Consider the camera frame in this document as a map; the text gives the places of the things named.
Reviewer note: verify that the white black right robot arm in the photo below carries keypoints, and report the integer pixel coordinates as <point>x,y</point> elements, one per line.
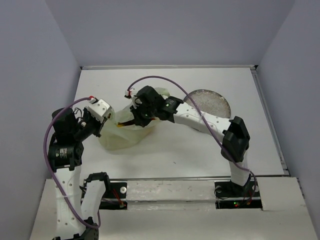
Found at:
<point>231,134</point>

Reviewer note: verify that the green printed plastic bag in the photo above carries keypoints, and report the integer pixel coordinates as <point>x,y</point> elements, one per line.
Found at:
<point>116,138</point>

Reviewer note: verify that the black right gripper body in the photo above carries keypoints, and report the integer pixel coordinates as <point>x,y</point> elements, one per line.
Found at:
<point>144,114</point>

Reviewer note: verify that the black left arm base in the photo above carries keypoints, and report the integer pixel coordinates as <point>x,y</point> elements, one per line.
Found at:
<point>114,197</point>

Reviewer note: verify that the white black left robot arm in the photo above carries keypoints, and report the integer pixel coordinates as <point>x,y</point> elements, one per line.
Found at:
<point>77,209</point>

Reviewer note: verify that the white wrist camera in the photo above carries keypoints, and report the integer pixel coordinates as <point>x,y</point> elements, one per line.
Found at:
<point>99,109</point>
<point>131,94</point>

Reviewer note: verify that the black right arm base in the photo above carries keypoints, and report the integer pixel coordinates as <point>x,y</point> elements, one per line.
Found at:
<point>233,197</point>

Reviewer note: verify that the speckled grey round plate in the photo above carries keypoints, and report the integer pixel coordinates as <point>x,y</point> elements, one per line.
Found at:
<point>212,103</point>

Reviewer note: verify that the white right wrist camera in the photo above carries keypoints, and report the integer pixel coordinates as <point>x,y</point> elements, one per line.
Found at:
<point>131,94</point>

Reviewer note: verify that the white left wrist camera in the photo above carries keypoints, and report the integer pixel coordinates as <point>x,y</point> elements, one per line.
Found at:
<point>99,109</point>

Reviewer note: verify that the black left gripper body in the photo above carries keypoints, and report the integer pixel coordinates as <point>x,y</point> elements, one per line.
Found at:
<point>88,124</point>

